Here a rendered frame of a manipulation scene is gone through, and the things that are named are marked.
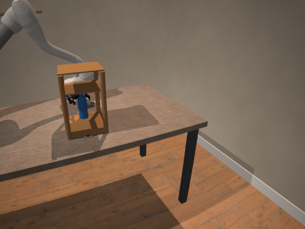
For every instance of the brown wooden shelving unit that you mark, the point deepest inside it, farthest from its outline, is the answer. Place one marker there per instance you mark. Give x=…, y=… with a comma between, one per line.
x=97, y=122

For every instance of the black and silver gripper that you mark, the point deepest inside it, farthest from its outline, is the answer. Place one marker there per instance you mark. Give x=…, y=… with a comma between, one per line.
x=73, y=97

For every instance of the blue bottle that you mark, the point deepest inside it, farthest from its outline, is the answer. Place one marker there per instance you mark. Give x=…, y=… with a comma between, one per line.
x=82, y=104

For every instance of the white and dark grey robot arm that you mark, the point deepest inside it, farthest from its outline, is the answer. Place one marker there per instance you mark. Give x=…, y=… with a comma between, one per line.
x=22, y=15

